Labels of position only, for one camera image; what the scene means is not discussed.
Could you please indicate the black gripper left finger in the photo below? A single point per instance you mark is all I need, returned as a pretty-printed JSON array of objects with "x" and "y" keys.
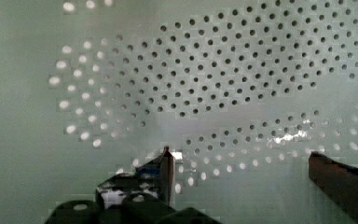
[{"x": 153, "y": 178}]

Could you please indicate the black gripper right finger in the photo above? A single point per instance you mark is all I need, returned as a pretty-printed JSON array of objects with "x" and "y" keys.
[{"x": 339, "y": 181}]

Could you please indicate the green plastic strainer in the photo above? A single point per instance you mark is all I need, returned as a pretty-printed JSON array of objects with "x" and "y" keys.
[{"x": 241, "y": 91}]

